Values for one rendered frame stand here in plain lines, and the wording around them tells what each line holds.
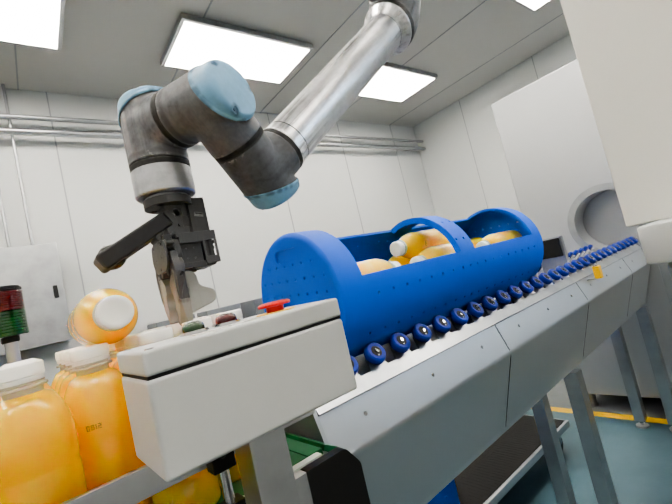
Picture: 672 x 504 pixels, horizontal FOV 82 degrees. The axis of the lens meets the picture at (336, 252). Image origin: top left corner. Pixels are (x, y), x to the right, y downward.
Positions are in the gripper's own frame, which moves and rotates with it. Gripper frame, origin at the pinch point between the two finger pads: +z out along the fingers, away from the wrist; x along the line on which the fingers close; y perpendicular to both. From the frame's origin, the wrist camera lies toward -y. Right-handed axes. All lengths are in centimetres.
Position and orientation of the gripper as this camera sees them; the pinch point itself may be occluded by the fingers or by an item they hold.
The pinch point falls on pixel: (179, 327)
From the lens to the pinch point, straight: 64.9
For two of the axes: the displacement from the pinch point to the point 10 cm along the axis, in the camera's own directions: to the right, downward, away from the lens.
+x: -6.2, 2.0, 7.6
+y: 7.5, -1.3, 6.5
